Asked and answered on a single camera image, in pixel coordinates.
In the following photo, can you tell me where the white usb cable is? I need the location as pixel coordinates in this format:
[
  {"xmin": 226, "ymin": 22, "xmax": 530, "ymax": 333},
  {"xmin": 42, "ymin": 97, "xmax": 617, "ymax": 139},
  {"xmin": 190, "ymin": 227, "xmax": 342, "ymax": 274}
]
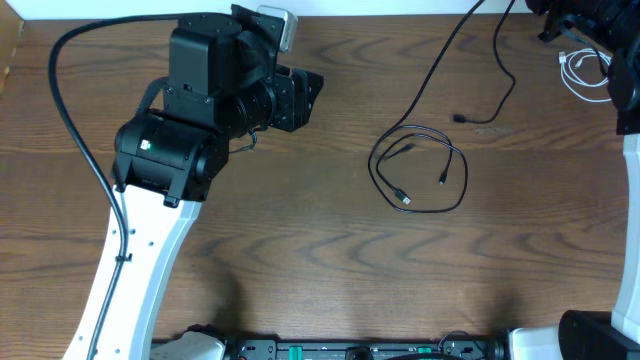
[{"xmin": 558, "ymin": 47, "xmax": 614, "ymax": 104}]

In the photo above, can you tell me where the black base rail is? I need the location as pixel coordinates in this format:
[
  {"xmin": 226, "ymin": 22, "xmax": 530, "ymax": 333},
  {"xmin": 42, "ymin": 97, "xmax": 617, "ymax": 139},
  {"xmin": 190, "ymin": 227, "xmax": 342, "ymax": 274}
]
[{"xmin": 222, "ymin": 335, "xmax": 510, "ymax": 360}]

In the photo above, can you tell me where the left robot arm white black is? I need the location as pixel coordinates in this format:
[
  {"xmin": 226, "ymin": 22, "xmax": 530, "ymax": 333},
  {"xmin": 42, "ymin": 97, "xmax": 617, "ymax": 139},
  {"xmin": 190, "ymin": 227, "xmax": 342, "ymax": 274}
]
[{"xmin": 65, "ymin": 5, "xmax": 323, "ymax": 359}]

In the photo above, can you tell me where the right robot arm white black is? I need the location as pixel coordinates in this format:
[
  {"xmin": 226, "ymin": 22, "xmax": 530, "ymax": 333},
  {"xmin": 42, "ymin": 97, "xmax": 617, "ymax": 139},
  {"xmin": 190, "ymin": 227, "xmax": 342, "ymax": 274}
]
[{"xmin": 505, "ymin": 0, "xmax": 639, "ymax": 360}]

